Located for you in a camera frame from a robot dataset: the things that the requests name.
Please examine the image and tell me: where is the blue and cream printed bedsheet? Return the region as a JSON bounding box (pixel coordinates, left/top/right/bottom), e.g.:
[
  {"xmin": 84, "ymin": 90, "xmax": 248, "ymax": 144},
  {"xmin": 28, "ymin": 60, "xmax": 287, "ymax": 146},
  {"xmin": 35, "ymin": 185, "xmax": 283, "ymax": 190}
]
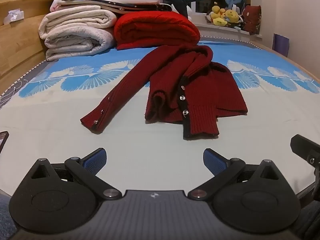
[{"xmin": 0, "ymin": 36, "xmax": 320, "ymax": 198}]

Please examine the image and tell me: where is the folded cream blanket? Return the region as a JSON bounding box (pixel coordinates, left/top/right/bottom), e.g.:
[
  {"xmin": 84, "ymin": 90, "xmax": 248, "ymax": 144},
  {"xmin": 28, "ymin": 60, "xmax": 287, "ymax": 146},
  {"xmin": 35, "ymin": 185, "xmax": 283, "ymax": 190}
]
[{"xmin": 39, "ymin": 5, "xmax": 118, "ymax": 40}]

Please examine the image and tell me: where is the folded red knitted blanket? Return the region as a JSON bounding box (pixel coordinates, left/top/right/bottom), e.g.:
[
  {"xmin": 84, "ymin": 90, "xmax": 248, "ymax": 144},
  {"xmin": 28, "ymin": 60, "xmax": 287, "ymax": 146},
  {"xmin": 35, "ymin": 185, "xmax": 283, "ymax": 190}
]
[{"xmin": 114, "ymin": 11, "xmax": 201, "ymax": 50}]

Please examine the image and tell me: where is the dark red cushion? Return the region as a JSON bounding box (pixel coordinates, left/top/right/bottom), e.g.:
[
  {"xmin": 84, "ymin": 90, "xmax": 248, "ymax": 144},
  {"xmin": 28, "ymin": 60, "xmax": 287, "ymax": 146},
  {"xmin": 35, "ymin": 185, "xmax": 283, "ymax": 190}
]
[{"xmin": 241, "ymin": 4, "xmax": 262, "ymax": 35}]

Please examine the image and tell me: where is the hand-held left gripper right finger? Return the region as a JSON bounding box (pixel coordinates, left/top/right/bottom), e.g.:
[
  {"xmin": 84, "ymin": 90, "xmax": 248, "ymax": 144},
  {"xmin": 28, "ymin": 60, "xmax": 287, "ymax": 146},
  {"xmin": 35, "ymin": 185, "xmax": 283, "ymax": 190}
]
[{"xmin": 187, "ymin": 148, "xmax": 280, "ymax": 200}]

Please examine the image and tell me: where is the dark smartphone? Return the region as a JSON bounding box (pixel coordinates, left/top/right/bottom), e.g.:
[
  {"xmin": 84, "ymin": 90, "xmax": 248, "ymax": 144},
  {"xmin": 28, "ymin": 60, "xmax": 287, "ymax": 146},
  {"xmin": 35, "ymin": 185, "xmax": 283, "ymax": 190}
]
[{"xmin": 0, "ymin": 131, "xmax": 10, "ymax": 155}]

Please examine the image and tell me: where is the folded grey-white fuzzy blanket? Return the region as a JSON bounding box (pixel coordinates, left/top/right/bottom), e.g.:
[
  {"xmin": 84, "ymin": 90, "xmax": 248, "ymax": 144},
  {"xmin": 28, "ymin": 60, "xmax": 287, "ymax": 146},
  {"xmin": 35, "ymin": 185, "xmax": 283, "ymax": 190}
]
[{"xmin": 44, "ymin": 27, "xmax": 117, "ymax": 62}]

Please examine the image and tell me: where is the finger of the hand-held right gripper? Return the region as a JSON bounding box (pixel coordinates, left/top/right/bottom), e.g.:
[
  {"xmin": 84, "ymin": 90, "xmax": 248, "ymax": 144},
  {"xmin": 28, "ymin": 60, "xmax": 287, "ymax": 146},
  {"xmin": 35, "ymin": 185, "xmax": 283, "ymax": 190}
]
[{"xmin": 290, "ymin": 134, "xmax": 320, "ymax": 157}]

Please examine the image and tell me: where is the dark red knitted cardigan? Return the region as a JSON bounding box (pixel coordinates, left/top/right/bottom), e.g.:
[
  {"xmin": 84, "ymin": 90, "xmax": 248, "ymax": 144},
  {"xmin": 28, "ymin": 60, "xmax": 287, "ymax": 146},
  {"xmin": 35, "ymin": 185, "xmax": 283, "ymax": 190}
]
[{"xmin": 80, "ymin": 44, "xmax": 248, "ymax": 140}]

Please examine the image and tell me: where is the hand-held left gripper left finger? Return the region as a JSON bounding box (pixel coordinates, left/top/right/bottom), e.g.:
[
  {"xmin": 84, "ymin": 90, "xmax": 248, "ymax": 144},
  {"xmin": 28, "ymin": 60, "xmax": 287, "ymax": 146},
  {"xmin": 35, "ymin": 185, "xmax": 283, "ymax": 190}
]
[{"xmin": 30, "ymin": 147, "xmax": 122, "ymax": 200}]

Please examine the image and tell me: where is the white cable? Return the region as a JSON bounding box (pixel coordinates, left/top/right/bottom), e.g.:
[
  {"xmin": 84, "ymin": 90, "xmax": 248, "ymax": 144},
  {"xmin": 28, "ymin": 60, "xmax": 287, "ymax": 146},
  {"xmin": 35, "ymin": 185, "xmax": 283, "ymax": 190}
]
[{"xmin": 0, "ymin": 79, "xmax": 33, "ymax": 105}]

